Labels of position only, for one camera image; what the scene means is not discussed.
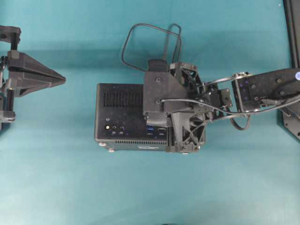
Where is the black mini PC box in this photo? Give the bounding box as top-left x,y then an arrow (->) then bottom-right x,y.
94,83 -> 168,151

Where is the black camera cable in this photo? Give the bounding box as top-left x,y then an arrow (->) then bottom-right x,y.
157,72 -> 300,131

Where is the black aluminium frame rail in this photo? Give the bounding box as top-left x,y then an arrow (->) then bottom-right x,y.
281,0 -> 300,140

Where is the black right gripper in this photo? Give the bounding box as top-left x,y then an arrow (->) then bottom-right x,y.
146,59 -> 219,153

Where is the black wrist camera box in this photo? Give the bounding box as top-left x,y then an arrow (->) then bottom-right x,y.
143,71 -> 194,117

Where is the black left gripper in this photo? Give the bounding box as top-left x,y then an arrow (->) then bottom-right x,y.
0,25 -> 66,128

